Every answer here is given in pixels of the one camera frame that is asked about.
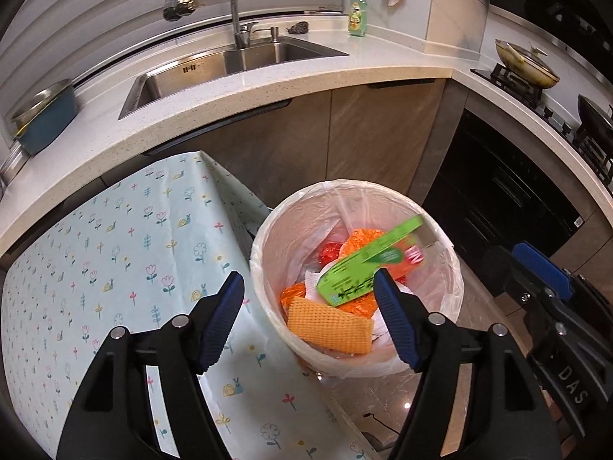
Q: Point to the steel strainer basket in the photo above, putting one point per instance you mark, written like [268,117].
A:
[33,105]

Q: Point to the green dish soap bottle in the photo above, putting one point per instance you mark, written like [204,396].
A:
[358,17]

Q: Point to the stainless steel sink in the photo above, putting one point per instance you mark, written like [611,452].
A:
[191,74]

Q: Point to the floral tablecloth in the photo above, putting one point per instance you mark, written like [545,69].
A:
[96,273]

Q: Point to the wooden base cabinet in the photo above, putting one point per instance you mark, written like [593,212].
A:
[359,129]

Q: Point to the dark scouring pad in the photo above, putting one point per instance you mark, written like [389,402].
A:
[299,28]

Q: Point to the black gas stove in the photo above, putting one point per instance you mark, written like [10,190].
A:
[550,110]

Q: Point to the red plastic bag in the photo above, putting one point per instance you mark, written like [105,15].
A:
[330,251]

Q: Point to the green blister package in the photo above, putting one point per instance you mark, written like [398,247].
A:
[354,268]

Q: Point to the white paper towel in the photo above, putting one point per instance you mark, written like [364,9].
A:
[311,283]

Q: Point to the chrome kitchen faucet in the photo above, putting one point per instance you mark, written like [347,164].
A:
[232,5]

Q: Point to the blue drain basin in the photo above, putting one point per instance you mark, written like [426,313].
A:
[48,124]

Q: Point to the orange snack packet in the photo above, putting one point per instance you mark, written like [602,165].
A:
[359,242]

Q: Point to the black built-in oven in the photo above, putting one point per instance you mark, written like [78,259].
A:
[503,187]

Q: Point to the frying pan with glass lid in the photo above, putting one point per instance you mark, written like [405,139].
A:
[527,64]

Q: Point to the white lined trash bin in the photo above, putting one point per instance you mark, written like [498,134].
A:
[287,230]

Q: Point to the black wok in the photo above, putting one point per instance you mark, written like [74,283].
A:
[598,120]

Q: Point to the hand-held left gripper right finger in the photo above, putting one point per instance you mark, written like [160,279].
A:
[395,316]

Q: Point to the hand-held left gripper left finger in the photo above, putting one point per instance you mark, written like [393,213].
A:
[220,326]

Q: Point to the white window blind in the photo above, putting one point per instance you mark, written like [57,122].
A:
[96,19]

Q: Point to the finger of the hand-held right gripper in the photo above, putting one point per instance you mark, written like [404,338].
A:
[541,268]

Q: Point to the orange foam net sleeve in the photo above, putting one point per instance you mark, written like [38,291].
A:
[330,328]

